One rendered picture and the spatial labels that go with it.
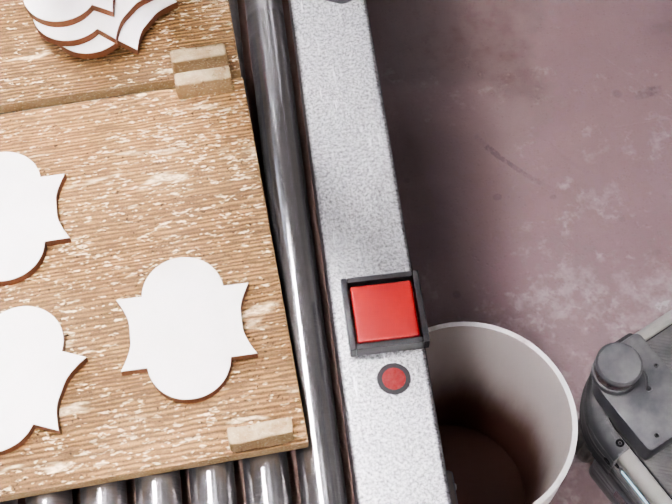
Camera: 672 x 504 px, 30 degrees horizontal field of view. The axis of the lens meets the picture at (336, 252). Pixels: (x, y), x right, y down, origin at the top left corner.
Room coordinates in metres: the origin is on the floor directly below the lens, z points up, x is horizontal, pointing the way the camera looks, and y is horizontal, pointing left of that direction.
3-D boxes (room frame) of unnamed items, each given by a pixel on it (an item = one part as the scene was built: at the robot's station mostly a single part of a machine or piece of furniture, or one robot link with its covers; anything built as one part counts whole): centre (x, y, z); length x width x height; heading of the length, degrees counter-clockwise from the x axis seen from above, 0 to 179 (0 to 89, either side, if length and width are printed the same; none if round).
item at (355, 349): (0.51, -0.05, 0.92); 0.08 x 0.08 x 0.02; 6
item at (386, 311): (0.51, -0.05, 0.92); 0.06 x 0.06 x 0.01; 6
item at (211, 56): (0.79, 0.14, 0.95); 0.06 x 0.02 x 0.03; 99
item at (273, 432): (0.38, 0.07, 0.95); 0.06 x 0.02 x 0.03; 99
